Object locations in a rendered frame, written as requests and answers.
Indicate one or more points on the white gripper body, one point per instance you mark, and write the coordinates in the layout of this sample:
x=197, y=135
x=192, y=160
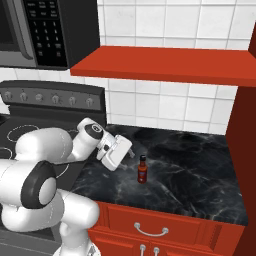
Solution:
x=116, y=153

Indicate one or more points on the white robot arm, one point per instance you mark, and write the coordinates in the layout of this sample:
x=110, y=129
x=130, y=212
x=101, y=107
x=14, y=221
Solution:
x=43, y=146

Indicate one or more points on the red condiment bottle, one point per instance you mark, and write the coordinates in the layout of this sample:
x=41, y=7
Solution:
x=142, y=170

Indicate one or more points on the red drawer front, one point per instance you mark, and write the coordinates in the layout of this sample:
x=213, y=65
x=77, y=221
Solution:
x=156, y=226

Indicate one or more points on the black stove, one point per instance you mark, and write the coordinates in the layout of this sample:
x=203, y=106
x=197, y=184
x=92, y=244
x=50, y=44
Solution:
x=50, y=110

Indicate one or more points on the red cupboard door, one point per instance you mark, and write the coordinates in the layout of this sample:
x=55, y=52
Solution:
x=111, y=245
x=180, y=248

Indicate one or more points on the red tall cabinet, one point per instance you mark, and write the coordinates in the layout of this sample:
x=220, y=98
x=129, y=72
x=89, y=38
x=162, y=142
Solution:
x=241, y=140

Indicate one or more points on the black microwave oven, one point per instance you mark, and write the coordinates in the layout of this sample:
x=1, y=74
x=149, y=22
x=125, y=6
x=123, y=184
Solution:
x=43, y=30

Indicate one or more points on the red wall shelf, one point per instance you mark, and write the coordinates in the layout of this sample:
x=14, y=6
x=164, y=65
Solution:
x=166, y=63

